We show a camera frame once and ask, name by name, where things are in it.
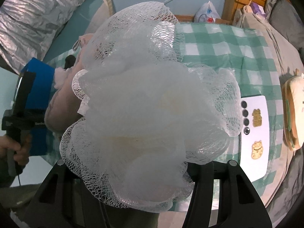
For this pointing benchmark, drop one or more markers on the white plastic bag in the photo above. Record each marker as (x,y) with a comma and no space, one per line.
(207,13)

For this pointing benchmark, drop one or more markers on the grey bed blanket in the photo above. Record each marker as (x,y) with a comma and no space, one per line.
(282,193)

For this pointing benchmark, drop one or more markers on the white smartphone with stickers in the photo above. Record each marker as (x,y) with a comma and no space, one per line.
(254,137)

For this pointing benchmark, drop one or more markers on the white mesh bath loofah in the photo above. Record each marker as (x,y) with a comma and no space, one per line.
(152,109)

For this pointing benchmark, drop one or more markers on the black sock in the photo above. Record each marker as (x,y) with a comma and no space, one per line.
(69,61)

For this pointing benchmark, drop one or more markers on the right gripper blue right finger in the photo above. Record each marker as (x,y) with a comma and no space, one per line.
(239,203)

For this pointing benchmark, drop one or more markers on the sandwich plush toy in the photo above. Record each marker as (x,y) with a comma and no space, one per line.
(292,95)

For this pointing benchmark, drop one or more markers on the green checkered tablecloth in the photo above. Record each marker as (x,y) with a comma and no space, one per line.
(237,64)

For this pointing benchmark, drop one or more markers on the cardboard box with blue tape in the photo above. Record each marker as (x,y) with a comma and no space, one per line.
(37,101)

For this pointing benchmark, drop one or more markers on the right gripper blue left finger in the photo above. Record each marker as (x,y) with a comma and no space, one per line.
(53,204)

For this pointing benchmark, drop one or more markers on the grey pillow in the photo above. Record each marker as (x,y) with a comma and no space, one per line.
(284,19)

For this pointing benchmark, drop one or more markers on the person's left hand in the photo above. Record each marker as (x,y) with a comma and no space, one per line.
(22,150)

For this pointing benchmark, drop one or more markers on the silver foil cover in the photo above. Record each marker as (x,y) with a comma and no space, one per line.
(28,28)

